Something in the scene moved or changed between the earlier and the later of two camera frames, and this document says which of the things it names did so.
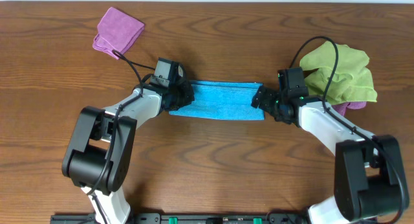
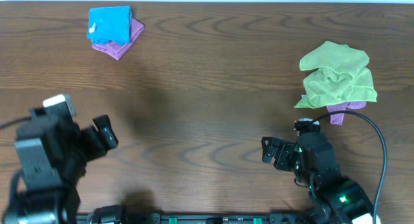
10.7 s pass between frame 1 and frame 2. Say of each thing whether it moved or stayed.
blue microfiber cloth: moved
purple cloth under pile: stayed
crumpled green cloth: stayed
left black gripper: moved
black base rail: stayed
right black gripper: moved
